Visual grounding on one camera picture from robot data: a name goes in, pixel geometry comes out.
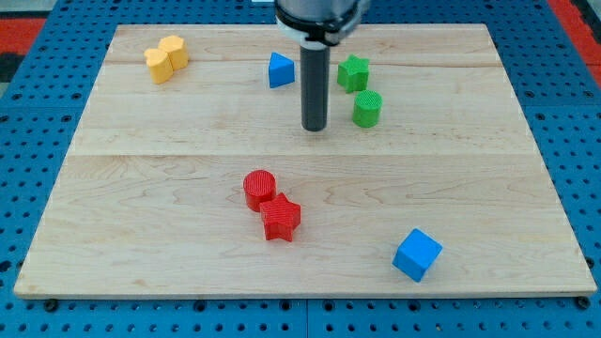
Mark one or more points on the red star block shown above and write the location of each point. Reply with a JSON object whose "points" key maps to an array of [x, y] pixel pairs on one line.
{"points": [[280, 217]]}

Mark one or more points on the green star block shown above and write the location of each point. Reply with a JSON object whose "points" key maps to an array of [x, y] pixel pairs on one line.
{"points": [[353, 73]]}

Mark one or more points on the red cylinder block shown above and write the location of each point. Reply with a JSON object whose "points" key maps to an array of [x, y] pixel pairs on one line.
{"points": [[259, 186]]}

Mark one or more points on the green cylinder block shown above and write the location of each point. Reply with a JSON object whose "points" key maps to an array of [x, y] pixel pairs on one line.
{"points": [[366, 109]]}

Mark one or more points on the blue triangle block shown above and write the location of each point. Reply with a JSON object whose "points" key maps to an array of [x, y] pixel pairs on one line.
{"points": [[281, 70]]}

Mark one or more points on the light wooden board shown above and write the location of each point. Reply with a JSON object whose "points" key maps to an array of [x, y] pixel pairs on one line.
{"points": [[149, 202]]}

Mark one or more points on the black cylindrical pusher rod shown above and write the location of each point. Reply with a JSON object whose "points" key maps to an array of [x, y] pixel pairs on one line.
{"points": [[314, 91]]}

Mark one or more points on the blue cube block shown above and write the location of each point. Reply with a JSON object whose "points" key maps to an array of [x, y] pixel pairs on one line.
{"points": [[416, 254]]}

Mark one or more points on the yellow heart block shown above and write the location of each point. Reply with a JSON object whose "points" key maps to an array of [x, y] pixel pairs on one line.
{"points": [[159, 65]]}

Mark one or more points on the yellow hexagon block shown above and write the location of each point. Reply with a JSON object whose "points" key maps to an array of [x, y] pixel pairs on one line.
{"points": [[176, 49]]}

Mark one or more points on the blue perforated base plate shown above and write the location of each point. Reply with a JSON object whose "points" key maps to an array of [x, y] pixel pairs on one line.
{"points": [[51, 52]]}

